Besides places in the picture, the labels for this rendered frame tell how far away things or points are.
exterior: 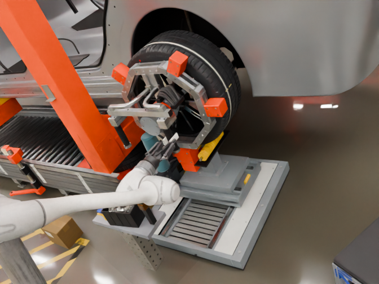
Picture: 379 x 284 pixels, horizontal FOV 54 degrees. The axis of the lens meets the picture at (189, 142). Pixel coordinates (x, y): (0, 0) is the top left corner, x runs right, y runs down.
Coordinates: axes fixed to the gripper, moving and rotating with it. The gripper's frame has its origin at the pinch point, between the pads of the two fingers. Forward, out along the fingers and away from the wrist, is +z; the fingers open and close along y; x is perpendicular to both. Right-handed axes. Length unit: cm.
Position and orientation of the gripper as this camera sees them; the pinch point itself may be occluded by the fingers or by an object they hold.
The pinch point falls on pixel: (170, 138)
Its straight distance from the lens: 182.5
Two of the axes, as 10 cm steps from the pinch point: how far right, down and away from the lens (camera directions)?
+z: 4.8, -6.3, 6.1
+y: 8.1, 0.6, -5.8
